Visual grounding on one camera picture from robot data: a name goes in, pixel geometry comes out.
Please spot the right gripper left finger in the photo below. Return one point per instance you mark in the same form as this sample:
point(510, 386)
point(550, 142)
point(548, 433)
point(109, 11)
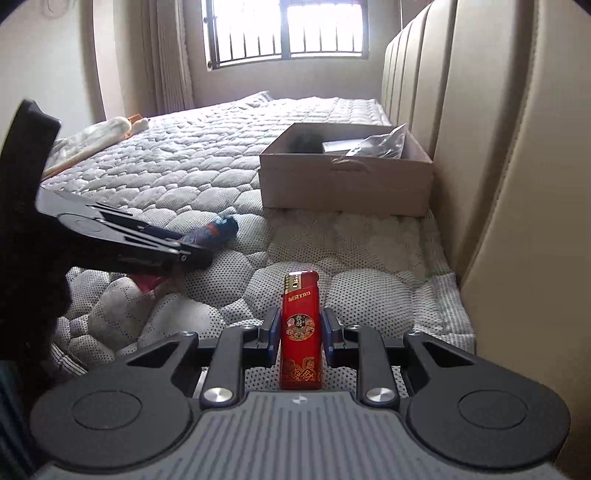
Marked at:
point(239, 348)

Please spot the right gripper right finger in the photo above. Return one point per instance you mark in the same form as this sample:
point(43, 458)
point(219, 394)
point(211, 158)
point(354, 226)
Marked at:
point(361, 348)

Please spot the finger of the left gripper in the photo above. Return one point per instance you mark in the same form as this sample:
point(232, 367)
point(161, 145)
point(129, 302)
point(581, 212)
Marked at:
point(117, 218)
point(164, 254)

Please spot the red blue tube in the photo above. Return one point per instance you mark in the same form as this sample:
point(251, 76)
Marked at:
point(215, 235)

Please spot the red lighter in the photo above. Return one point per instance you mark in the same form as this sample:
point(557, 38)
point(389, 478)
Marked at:
point(301, 333)

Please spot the black cylindrical object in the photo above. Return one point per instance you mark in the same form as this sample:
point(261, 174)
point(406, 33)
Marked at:
point(306, 143)

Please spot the clear bag with parts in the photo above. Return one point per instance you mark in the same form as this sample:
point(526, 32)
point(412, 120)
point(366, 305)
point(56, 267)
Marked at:
point(390, 145)

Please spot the white cable box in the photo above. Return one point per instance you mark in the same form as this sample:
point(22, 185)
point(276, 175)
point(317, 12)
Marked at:
point(340, 147)

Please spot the white folded cloth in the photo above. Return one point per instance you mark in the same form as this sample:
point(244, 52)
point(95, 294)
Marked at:
point(69, 151)

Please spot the quilted grey mattress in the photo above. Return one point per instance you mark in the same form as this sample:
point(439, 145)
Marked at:
point(191, 167)

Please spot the pink cardboard box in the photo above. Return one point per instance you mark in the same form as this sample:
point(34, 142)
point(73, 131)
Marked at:
point(335, 183)

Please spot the beige curtain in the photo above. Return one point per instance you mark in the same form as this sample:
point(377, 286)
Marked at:
point(141, 57)

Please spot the barred window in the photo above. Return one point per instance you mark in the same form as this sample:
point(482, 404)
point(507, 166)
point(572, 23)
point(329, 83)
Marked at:
point(243, 32)

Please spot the beige padded headboard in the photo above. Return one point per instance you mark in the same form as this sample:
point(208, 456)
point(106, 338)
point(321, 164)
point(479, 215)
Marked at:
point(498, 94)

